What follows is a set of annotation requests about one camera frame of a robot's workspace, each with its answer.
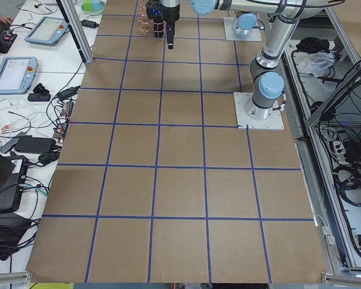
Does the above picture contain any black power adapter brick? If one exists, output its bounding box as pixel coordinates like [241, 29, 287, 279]
[14, 136, 55, 154]

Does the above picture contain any copper wire wine basket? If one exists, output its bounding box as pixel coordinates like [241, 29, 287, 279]
[138, 1, 165, 38]

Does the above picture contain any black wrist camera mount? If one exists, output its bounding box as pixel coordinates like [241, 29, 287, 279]
[146, 0, 162, 23]

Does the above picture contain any lower blue teach pendant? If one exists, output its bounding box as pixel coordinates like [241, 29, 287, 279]
[0, 57, 39, 95]

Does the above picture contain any green bowl with blocks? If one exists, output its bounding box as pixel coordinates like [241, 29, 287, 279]
[81, 0, 106, 16]

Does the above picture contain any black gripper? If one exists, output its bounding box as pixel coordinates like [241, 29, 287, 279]
[159, 0, 180, 49]

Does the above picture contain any blue teach pendant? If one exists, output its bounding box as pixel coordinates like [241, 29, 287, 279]
[25, 17, 68, 46]
[0, 57, 39, 95]

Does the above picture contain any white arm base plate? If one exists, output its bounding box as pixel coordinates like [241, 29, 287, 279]
[233, 92, 284, 131]
[223, 13, 262, 42]

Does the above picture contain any small black power adapter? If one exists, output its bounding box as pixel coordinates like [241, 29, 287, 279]
[81, 19, 99, 29]

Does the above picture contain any black laptop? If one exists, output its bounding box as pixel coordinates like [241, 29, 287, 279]
[0, 154, 28, 214]

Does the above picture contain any upper blue teach pendant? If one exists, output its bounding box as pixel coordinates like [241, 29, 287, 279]
[25, 17, 68, 46]

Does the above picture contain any aluminium frame post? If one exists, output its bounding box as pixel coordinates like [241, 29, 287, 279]
[56, 0, 93, 65]

